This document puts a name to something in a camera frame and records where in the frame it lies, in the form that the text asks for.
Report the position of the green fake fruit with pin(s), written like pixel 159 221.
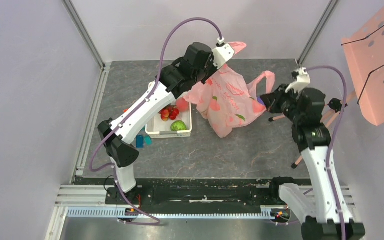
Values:
pixel 178 125

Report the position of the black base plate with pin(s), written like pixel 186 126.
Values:
pixel 205 195

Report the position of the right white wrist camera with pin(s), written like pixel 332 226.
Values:
pixel 301 80

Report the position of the blue block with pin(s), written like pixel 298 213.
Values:
pixel 139 141

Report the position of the pink music stand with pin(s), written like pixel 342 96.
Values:
pixel 352 40

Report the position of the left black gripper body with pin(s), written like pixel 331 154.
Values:
pixel 202 74

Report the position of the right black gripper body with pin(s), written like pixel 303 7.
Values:
pixel 274 102

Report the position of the teal small block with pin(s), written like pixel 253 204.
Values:
pixel 148 140

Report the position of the pink plastic bag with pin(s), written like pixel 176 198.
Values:
pixel 227 101

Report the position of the red fake fruit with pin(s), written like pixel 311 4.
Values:
pixel 170 112

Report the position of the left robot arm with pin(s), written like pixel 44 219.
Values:
pixel 117 135

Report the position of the purple toy bat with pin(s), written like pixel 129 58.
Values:
pixel 259 99

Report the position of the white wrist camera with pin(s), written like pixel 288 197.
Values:
pixel 222 54
pixel 301 80

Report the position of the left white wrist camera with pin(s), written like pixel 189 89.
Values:
pixel 222 54

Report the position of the pink fake peach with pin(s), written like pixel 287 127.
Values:
pixel 182 105

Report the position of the white cable duct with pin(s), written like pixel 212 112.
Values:
pixel 124 213

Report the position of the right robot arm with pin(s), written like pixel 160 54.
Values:
pixel 328 217

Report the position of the white plastic basket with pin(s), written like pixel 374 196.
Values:
pixel 165 127

